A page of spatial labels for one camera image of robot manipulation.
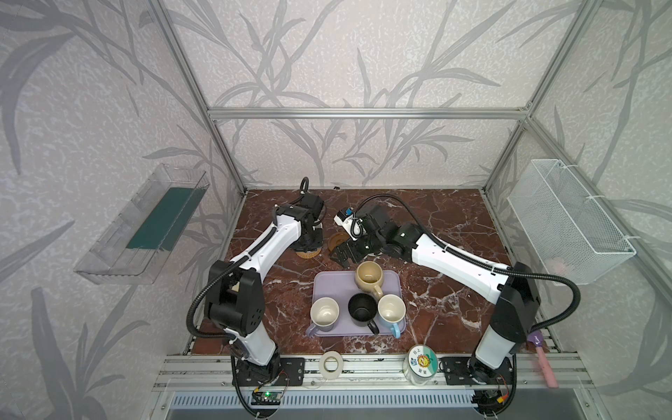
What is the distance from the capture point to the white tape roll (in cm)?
75

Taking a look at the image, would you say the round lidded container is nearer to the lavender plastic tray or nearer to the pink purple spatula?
the lavender plastic tray

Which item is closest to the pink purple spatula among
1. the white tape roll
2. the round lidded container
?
the round lidded container

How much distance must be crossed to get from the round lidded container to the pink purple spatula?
0.33m

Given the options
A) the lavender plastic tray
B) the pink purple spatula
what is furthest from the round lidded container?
the pink purple spatula

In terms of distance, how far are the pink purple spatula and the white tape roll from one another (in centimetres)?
58

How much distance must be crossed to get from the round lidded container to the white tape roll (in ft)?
0.65

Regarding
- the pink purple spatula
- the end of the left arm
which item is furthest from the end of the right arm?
the pink purple spatula

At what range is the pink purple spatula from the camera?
2.37 ft

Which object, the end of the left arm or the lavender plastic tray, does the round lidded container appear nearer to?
the lavender plastic tray

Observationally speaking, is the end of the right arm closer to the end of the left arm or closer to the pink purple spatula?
the end of the left arm

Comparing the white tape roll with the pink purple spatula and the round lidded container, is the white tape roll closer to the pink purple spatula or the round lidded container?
the round lidded container

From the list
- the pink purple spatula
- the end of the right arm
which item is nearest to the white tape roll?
the end of the right arm

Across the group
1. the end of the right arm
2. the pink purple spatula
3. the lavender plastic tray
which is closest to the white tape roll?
the lavender plastic tray

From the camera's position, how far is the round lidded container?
0.68 m
